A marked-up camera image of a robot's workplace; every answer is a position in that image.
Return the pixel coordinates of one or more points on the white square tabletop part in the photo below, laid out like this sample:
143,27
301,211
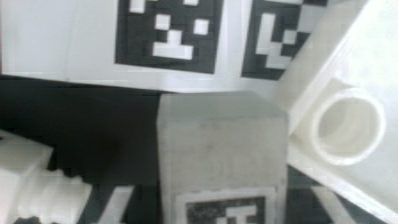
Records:
338,96

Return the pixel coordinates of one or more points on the white table leg right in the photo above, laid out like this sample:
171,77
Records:
223,142

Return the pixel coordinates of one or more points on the white table leg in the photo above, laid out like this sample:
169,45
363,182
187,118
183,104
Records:
40,193
223,142

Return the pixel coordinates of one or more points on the white marker sheet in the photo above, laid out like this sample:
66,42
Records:
173,45

